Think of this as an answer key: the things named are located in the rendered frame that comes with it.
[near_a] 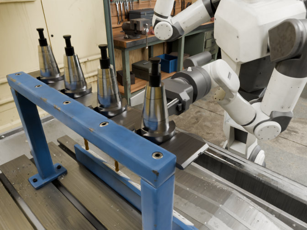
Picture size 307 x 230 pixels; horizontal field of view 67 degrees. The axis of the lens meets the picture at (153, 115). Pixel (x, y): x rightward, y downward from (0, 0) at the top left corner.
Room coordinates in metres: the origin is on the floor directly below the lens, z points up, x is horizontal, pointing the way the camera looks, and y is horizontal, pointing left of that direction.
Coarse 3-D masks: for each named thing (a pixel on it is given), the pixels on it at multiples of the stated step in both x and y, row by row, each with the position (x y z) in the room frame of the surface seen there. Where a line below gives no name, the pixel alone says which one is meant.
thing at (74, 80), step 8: (64, 56) 0.44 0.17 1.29; (72, 56) 0.44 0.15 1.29; (64, 64) 0.43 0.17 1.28; (72, 64) 0.43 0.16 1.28; (64, 72) 0.43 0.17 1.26; (72, 72) 0.43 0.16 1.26; (80, 72) 0.44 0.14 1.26; (64, 80) 0.43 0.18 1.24; (72, 80) 0.43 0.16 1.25; (80, 80) 0.43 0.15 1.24; (72, 88) 0.42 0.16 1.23; (80, 88) 0.43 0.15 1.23
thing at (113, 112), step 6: (96, 102) 0.37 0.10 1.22; (126, 102) 0.37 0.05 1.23; (96, 108) 0.36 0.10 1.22; (102, 108) 0.35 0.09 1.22; (114, 108) 0.35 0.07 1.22; (120, 108) 0.35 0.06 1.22; (126, 108) 0.36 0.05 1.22; (102, 114) 0.34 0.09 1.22; (108, 114) 0.34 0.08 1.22; (114, 114) 0.34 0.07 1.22
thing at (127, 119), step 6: (120, 114) 0.35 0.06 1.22; (126, 114) 0.35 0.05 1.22; (132, 114) 0.35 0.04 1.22; (138, 114) 0.35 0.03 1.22; (114, 120) 0.32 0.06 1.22; (120, 120) 0.32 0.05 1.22; (126, 120) 0.32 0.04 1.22; (132, 120) 0.32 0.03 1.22; (126, 126) 0.31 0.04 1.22; (132, 126) 0.31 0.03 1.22
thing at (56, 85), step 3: (60, 81) 0.50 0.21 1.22; (63, 81) 0.50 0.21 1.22; (48, 84) 0.48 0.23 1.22; (51, 84) 0.48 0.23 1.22; (54, 84) 0.48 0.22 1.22; (57, 84) 0.48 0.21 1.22; (60, 84) 0.48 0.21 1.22; (63, 84) 0.48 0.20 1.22; (54, 87) 0.46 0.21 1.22; (57, 87) 0.46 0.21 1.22
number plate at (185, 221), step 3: (174, 210) 0.38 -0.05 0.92; (174, 213) 0.35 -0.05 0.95; (177, 213) 0.37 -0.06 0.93; (177, 216) 0.34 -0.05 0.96; (180, 216) 0.35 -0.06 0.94; (180, 219) 0.33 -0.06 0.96; (183, 219) 0.34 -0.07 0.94; (186, 219) 0.36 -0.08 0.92; (183, 222) 0.32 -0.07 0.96; (186, 222) 0.32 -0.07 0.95; (189, 222) 0.34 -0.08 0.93; (192, 225) 0.34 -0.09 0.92
